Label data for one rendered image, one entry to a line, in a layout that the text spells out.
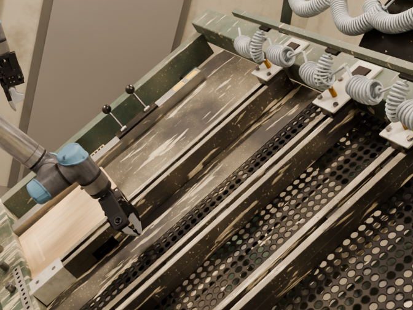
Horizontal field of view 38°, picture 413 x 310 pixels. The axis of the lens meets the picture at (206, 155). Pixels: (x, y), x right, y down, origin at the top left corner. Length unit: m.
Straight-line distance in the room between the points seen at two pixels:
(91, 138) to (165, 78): 0.41
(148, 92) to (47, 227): 0.73
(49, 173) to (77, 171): 0.08
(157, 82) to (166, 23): 2.44
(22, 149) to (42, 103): 3.19
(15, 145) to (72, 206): 0.55
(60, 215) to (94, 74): 2.80
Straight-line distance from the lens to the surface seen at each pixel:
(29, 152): 1.81
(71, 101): 5.00
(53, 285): 1.98
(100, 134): 2.58
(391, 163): 1.50
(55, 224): 2.27
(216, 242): 1.66
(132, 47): 4.98
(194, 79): 2.39
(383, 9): 2.29
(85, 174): 1.69
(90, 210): 2.18
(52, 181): 1.70
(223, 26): 2.46
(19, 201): 2.62
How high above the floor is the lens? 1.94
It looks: 15 degrees down
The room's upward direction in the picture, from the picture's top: 16 degrees clockwise
